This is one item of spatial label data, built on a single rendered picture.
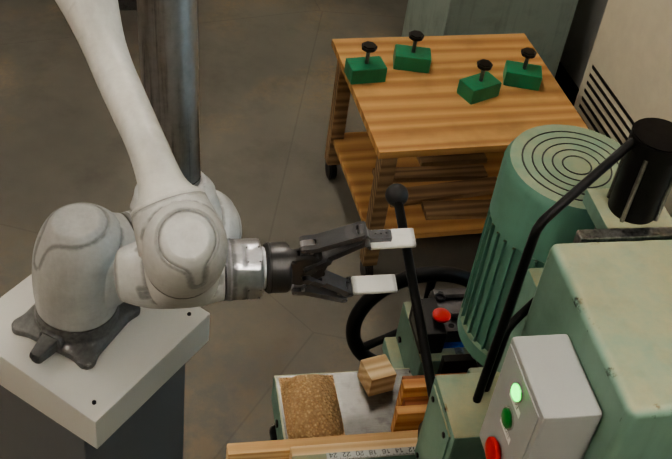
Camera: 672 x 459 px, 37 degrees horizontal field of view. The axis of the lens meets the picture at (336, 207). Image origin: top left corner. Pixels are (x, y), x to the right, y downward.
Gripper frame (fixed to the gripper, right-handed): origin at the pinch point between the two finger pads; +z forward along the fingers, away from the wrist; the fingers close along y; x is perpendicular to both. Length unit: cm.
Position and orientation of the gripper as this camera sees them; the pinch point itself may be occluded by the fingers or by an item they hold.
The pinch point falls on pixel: (397, 261)
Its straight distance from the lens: 152.9
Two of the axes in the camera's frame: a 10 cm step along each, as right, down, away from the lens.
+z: 9.8, -0.3, 1.9
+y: 1.4, -5.4, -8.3
